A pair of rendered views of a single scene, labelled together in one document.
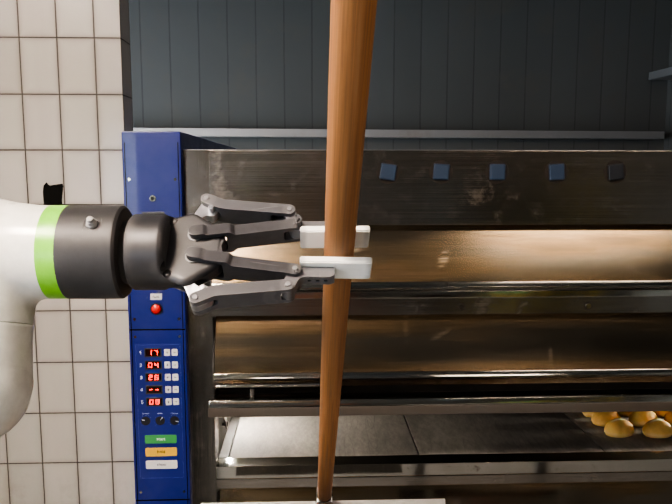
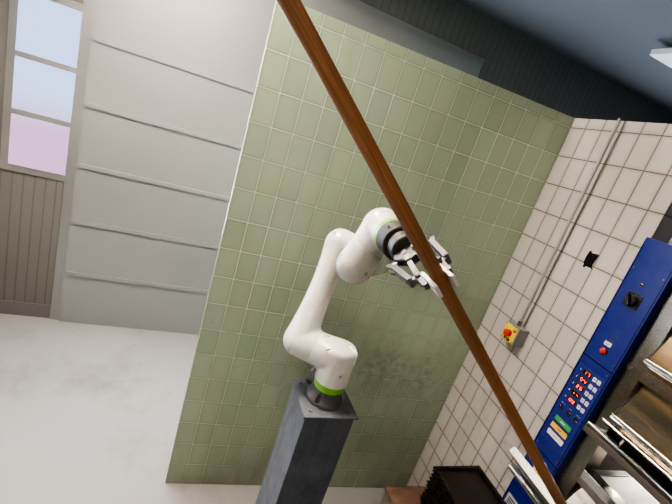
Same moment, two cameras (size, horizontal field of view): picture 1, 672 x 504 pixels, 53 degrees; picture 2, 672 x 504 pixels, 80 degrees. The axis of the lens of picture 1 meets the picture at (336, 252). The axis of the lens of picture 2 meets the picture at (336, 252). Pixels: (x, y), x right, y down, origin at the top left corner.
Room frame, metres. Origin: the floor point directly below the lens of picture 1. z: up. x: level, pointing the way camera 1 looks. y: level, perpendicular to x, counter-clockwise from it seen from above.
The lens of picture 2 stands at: (0.24, -0.67, 2.17)
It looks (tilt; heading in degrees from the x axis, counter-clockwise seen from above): 16 degrees down; 73
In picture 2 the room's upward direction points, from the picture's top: 18 degrees clockwise
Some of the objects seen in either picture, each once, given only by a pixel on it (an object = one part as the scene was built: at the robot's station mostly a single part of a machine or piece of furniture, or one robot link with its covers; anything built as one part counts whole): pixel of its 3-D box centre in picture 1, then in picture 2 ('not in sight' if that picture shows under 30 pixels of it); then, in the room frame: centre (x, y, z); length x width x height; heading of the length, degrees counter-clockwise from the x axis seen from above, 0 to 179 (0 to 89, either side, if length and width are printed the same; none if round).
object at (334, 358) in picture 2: not in sight; (332, 363); (0.74, 0.59, 1.36); 0.16 x 0.13 x 0.19; 149
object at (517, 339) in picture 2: not in sight; (514, 333); (1.81, 0.95, 1.46); 0.10 x 0.07 x 0.10; 92
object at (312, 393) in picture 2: not in sight; (322, 381); (0.75, 0.64, 1.23); 0.26 x 0.15 x 0.06; 96
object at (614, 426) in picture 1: (636, 399); not in sight; (2.38, -1.11, 1.21); 0.61 x 0.48 x 0.06; 2
